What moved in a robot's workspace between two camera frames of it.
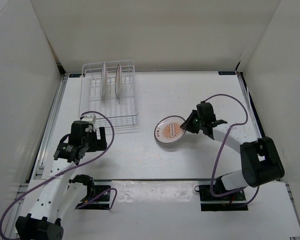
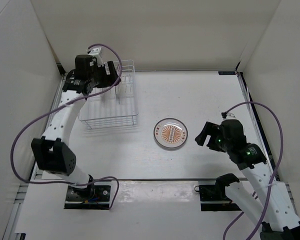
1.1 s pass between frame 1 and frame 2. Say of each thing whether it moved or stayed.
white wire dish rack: stayed
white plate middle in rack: stayed
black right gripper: moved
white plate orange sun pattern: moved
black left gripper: moved
